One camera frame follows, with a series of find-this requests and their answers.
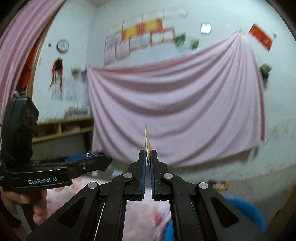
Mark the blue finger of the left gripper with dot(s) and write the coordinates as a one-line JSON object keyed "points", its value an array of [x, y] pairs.
{"points": [[76, 158], [98, 163]]}

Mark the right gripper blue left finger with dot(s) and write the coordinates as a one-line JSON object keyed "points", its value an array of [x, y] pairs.
{"points": [[96, 212]]}

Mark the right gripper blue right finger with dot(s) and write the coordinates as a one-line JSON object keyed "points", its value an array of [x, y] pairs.
{"points": [[198, 211]]}

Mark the black binder clip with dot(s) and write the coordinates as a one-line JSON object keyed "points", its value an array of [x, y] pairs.
{"points": [[91, 154]]}

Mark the person left hand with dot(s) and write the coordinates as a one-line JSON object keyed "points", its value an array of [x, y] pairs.
{"points": [[37, 200]]}

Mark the blue plastic bucket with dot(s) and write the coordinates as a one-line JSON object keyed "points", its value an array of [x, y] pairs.
{"points": [[249, 210]]}

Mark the stack of papers on shelf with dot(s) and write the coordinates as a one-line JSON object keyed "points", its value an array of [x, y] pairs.
{"points": [[76, 112]]}

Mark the wooden cabinet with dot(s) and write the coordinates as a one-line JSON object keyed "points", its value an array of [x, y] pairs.
{"points": [[284, 219]]}

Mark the floral pink bedspread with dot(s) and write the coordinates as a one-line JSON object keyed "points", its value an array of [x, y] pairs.
{"points": [[144, 220]]}

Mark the red black hanging tassel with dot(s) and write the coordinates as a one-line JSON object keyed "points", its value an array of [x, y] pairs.
{"points": [[57, 73]]}

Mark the large pink hanging sheet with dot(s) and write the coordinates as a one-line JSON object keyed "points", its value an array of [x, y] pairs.
{"points": [[195, 108]]}

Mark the pink window curtain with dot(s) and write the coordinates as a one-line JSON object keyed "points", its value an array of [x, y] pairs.
{"points": [[18, 40]]}

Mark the green red hanging cap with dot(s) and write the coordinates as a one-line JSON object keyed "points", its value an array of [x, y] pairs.
{"points": [[265, 70]]}

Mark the wooden wall shelf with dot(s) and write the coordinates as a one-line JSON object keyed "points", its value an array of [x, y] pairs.
{"points": [[62, 128]]}

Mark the round wall clock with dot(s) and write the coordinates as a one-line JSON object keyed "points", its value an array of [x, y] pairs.
{"points": [[62, 46]]}

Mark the wooden window frame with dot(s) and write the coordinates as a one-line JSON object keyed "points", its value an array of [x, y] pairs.
{"points": [[39, 44]]}

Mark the wall certificates cluster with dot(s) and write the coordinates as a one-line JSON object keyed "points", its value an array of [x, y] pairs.
{"points": [[140, 32]]}

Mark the green photo on wall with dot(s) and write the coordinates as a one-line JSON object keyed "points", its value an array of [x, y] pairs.
{"points": [[185, 43]]}

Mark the small silver wall sticker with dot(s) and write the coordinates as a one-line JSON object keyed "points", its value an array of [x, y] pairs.
{"points": [[205, 28]]}

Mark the red paper wall poster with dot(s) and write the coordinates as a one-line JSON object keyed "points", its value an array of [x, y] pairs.
{"points": [[261, 36]]}

